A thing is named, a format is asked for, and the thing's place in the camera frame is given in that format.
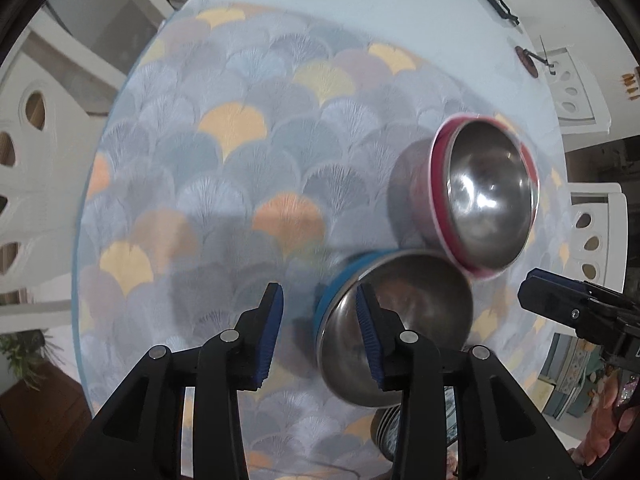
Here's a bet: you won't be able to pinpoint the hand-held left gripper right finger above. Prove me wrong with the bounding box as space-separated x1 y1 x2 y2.
355 284 583 480

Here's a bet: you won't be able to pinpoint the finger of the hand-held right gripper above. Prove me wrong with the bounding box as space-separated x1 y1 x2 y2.
518 275 609 334
529 268 622 307

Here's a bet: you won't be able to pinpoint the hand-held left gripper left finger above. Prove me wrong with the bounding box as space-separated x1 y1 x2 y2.
60 282 285 480

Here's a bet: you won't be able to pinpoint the blue-sided steel bowl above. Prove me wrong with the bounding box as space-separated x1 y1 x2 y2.
314 249 475 408

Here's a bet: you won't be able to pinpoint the red-sided steel bowl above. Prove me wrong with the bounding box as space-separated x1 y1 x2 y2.
400 115 542 281

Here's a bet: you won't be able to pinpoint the blue patterned plate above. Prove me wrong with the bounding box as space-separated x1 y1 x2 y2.
370 385 461 461

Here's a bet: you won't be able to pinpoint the painted cabinet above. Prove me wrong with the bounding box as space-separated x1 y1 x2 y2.
540 334 612 420

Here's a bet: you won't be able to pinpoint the pale yellow box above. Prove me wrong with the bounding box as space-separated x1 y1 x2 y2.
522 374 556 411

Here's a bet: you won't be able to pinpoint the person's pink pants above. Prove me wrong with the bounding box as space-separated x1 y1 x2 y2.
567 374 632 467

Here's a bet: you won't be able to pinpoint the fan-patterned tablecloth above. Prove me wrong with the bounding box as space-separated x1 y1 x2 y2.
72 0 575 480

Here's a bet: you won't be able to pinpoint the brown round object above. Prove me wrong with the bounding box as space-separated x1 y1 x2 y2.
515 36 558 80

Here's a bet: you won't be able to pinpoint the brown wooden cabinet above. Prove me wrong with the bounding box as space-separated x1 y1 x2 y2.
0 364 95 471

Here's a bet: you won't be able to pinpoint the green potted plant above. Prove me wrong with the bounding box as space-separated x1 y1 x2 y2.
0 329 56 392

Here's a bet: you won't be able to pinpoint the black clip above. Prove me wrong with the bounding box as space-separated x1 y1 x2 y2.
481 0 522 27

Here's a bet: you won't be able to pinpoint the orange wall ornament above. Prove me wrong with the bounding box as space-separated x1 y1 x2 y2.
621 67 640 101

